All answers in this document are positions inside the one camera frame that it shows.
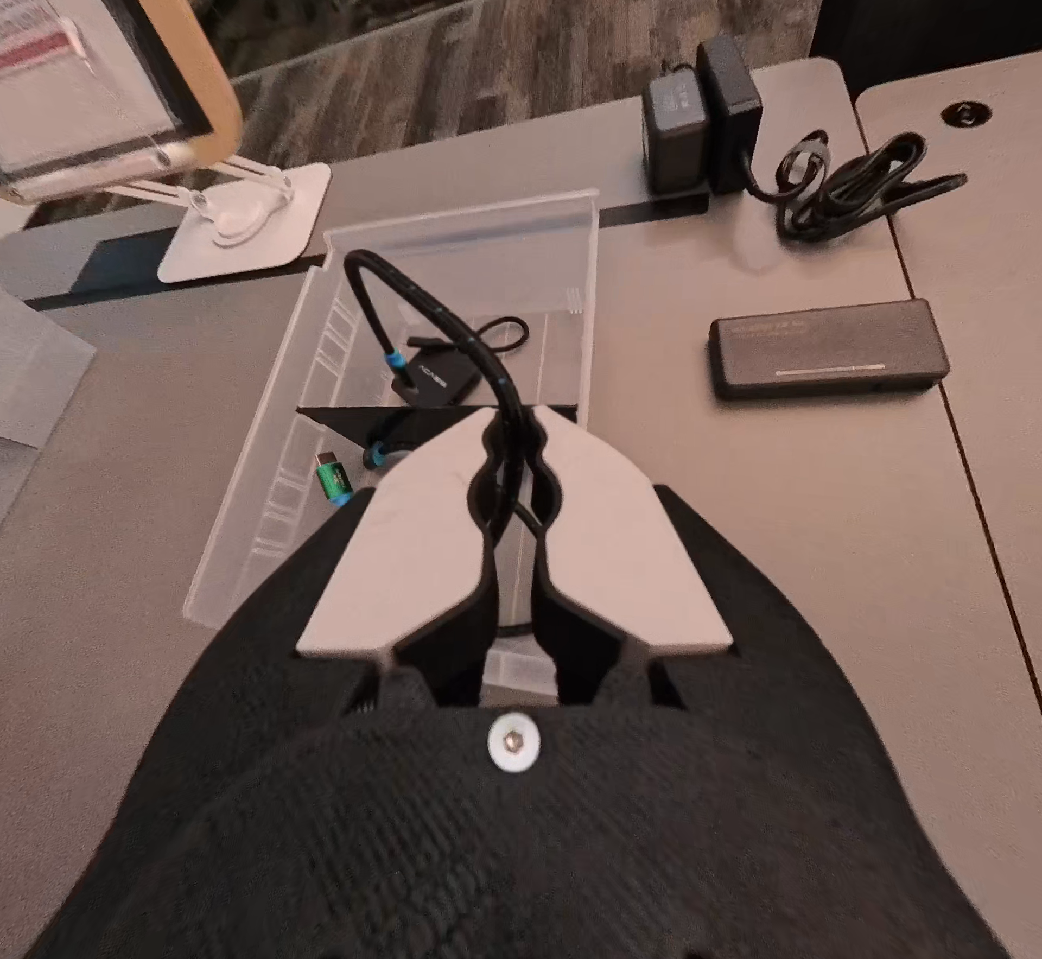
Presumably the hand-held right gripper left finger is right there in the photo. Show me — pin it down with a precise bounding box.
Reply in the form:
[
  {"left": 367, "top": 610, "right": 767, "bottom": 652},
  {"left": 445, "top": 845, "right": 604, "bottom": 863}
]
[{"left": 295, "top": 405, "right": 499, "bottom": 706}]

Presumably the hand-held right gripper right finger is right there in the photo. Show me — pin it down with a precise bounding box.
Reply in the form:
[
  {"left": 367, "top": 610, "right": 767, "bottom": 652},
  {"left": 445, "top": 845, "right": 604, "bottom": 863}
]
[{"left": 531, "top": 404, "right": 734, "bottom": 706}]

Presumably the grey hdmi hub adapter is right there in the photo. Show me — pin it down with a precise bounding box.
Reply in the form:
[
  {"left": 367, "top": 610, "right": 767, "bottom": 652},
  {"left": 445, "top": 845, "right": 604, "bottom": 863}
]
[{"left": 397, "top": 314, "right": 532, "bottom": 408}]

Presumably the black braided hdmi cable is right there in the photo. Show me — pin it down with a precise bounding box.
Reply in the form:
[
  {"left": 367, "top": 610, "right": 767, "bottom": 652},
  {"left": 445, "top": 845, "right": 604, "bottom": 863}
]
[{"left": 316, "top": 249, "right": 563, "bottom": 549}]

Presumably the black rectangular device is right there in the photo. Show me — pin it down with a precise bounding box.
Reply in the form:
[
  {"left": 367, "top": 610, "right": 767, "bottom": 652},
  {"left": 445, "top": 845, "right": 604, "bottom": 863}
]
[{"left": 707, "top": 297, "right": 952, "bottom": 404}]

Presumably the black power adapter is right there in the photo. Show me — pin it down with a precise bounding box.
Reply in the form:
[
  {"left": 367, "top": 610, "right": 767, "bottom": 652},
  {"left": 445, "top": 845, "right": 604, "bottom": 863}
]
[
  {"left": 696, "top": 36, "right": 766, "bottom": 196},
  {"left": 641, "top": 67, "right": 711, "bottom": 196}
]

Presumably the wooden framed instruction board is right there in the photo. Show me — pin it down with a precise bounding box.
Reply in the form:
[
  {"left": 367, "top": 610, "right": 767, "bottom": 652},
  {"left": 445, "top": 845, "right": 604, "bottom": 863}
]
[{"left": 0, "top": 0, "right": 244, "bottom": 205}]

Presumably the black power cord bundle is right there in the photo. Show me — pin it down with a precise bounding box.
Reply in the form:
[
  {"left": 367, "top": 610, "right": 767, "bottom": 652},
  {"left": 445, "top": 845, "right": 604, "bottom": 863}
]
[{"left": 736, "top": 129, "right": 970, "bottom": 245}]

